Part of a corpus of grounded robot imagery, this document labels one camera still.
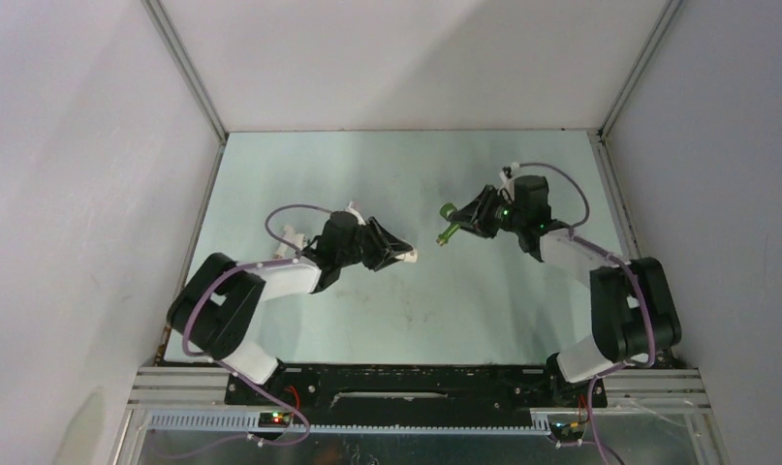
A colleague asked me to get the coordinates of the green plastic faucet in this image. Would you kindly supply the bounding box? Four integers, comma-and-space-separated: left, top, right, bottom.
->
436, 202, 460, 246

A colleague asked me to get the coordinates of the white plastic faucet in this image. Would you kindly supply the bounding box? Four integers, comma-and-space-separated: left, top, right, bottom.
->
273, 225, 309, 259

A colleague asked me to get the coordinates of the white elbow fitting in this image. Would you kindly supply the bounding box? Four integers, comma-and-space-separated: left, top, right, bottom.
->
395, 249, 419, 264

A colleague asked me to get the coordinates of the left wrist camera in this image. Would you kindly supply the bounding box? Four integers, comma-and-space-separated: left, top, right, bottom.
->
345, 201, 366, 226

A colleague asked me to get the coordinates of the grey cable duct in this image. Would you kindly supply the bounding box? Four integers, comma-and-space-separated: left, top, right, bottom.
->
147, 410, 551, 436

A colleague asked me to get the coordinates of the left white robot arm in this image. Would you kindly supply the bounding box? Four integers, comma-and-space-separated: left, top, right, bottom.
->
167, 209, 418, 404

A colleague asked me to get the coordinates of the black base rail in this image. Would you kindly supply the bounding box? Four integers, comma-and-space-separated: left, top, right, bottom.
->
264, 363, 608, 426

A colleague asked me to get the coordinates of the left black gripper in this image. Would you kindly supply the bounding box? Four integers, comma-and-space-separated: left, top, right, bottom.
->
336, 216, 411, 271

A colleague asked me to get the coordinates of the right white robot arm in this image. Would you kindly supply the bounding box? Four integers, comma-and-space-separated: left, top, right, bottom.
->
440, 175, 682, 405

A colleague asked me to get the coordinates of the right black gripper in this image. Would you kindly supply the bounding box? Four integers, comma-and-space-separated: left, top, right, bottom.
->
447, 184, 525, 238

